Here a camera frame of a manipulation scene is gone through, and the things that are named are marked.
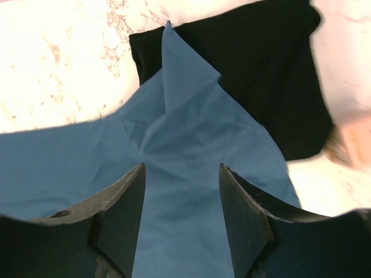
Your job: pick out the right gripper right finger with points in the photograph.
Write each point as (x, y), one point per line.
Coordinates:
(270, 238)

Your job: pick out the folded black t shirt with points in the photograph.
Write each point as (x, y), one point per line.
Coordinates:
(244, 77)

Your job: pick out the blue t shirt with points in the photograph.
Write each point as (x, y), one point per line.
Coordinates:
(182, 231)

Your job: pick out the small pink cube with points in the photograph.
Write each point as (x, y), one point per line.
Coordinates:
(349, 141)

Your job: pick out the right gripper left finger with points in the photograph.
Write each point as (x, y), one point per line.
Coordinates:
(94, 238)

